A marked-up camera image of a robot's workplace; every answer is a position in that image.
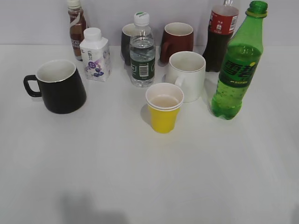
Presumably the Nescafe coffee bottle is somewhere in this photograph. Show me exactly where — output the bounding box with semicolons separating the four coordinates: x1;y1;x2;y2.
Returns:
67;0;88;61

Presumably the yellow paper cup stack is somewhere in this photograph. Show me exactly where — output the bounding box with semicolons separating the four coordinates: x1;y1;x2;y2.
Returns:
145;83;184;133

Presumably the white mug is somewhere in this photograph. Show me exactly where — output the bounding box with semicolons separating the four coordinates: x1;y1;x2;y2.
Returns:
165;51;206;103

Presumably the clear water bottle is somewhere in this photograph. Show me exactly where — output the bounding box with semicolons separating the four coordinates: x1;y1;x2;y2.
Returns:
130;12;156;88

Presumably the black mug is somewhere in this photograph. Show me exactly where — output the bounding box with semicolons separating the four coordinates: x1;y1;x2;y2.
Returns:
23;60;86;114

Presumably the white blueberry milk carton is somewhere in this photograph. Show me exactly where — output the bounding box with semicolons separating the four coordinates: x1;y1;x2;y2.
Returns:
80;28;111;82

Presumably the green Sprite bottle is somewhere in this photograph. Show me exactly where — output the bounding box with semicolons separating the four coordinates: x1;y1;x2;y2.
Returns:
211;0;268;120

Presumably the cola bottle red label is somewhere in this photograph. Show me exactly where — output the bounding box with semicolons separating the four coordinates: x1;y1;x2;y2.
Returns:
203;0;239;72

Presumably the dark grey mug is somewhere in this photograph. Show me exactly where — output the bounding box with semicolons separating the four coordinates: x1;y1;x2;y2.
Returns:
121;23;135;66

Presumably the dark red mug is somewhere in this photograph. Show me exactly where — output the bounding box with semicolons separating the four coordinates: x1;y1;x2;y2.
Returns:
160;22;194;64

